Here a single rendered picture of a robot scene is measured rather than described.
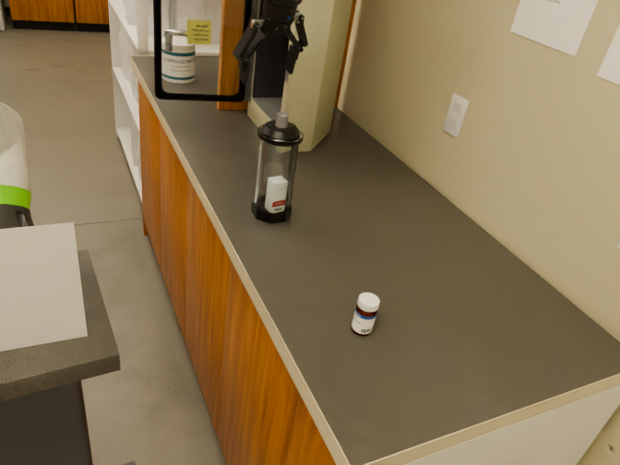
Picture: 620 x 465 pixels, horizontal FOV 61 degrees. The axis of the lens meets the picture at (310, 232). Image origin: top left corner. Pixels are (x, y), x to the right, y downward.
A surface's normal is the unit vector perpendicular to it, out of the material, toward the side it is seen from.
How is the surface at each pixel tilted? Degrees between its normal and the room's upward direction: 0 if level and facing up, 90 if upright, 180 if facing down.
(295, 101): 90
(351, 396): 0
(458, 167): 90
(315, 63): 90
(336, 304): 1
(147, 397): 0
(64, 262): 90
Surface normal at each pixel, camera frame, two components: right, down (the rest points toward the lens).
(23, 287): 0.40, 0.55
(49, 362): 0.14, -0.83
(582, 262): -0.90, 0.12
